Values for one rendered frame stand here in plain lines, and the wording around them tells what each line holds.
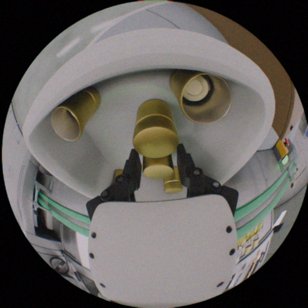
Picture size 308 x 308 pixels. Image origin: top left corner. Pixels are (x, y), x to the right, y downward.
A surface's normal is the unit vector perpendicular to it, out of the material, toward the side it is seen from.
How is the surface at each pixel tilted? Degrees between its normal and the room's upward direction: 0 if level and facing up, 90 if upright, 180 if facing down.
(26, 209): 90
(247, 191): 90
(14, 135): 90
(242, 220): 90
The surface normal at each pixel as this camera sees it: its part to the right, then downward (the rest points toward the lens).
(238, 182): -0.07, -0.59
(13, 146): 1.00, -0.08
